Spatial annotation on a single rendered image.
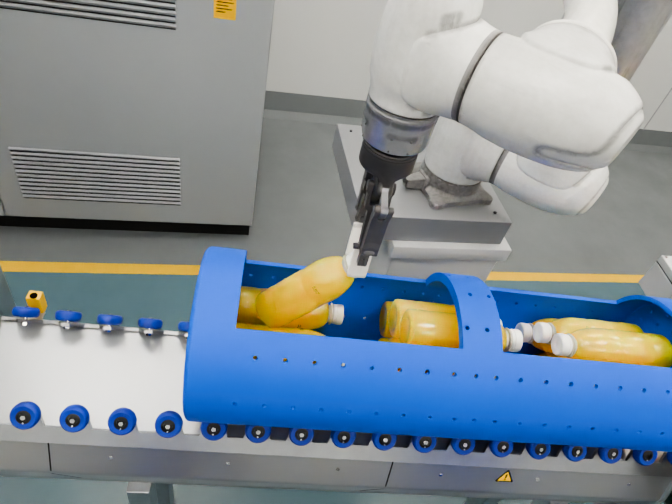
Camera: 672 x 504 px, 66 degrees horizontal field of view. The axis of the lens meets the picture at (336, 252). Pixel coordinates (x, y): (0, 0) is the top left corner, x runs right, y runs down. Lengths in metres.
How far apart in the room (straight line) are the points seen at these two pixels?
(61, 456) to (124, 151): 1.51
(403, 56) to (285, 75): 2.96
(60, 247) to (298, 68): 1.82
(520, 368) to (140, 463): 0.67
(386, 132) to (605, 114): 0.23
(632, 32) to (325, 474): 0.94
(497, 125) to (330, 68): 3.01
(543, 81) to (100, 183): 2.11
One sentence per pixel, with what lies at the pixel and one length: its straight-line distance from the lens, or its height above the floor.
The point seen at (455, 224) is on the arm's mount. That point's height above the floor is 1.06.
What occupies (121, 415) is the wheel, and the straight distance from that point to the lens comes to 0.95.
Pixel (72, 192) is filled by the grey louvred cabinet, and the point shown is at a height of 0.25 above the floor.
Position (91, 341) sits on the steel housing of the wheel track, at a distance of 1.10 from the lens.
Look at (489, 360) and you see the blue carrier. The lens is 0.83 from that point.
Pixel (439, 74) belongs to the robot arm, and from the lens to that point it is 0.57.
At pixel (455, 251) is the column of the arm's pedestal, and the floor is 0.99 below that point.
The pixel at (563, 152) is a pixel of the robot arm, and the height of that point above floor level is 1.58.
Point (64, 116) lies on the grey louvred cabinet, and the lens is 2.29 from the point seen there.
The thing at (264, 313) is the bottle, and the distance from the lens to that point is 0.88.
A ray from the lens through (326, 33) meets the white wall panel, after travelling 3.45.
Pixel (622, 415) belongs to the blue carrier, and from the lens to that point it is 0.98.
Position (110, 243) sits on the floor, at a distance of 2.61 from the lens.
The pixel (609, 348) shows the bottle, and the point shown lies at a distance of 1.01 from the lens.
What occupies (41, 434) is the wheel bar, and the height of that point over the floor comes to 0.92.
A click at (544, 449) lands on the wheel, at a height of 0.97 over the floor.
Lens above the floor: 1.81
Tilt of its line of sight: 43 degrees down
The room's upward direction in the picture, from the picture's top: 15 degrees clockwise
